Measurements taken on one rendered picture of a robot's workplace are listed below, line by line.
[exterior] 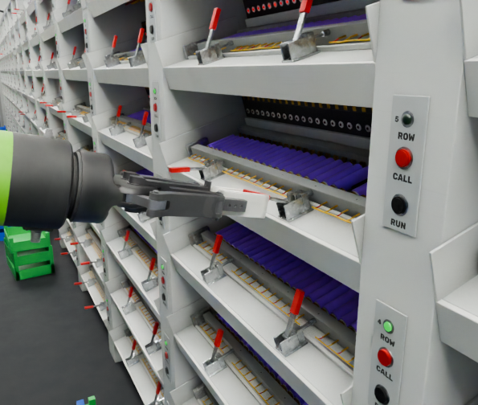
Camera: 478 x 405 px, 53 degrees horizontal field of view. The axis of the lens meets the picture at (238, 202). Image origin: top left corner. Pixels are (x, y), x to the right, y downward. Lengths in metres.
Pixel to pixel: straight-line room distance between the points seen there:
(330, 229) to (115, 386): 1.40
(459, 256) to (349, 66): 0.21
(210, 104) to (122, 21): 0.74
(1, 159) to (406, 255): 0.38
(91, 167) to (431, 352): 0.36
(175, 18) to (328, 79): 0.54
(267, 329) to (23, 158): 0.46
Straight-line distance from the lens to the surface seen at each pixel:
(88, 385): 1.91
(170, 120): 1.02
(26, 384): 1.99
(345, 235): 0.57
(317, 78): 0.55
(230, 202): 0.56
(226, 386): 0.99
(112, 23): 1.71
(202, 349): 1.09
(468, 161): 0.44
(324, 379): 0.67
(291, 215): 0.63
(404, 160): 0.44
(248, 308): 0.82
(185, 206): 0.51
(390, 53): 0.47
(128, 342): 1.91
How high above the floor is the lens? 1.08
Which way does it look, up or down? 15 degrees down
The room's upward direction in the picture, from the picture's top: straight up
